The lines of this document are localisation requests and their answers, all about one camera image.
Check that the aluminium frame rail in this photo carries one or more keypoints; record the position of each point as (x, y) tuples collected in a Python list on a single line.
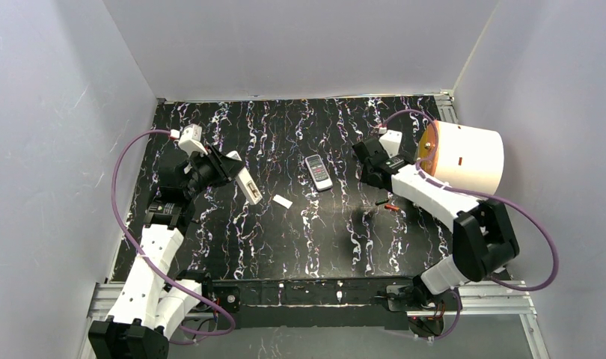
[(490, 299)]

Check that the slim white remote control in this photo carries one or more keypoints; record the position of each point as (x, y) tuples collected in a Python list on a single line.
[(244, 180)]

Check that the grey remote control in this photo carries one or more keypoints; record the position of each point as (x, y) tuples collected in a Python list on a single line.
[(318, 172)]

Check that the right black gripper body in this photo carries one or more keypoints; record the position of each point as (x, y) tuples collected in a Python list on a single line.
[(367, 161)]

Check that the white cylindrical container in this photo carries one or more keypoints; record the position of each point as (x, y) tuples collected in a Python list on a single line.
[(466, 157)]

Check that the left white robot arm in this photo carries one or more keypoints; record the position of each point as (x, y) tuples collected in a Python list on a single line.
[(151, 305)]

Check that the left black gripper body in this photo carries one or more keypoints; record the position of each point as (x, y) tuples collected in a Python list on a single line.
[(219, 164)]

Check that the slim remote battery cover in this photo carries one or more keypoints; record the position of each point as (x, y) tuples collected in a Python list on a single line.
[(282, 201)]

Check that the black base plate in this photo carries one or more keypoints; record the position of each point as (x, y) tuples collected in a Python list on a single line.
[(327, 303)]

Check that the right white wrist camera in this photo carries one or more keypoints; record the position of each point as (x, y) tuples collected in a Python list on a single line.
[(390, 140)]

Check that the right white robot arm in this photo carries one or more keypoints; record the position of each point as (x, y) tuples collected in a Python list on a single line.
[(483, 237)]

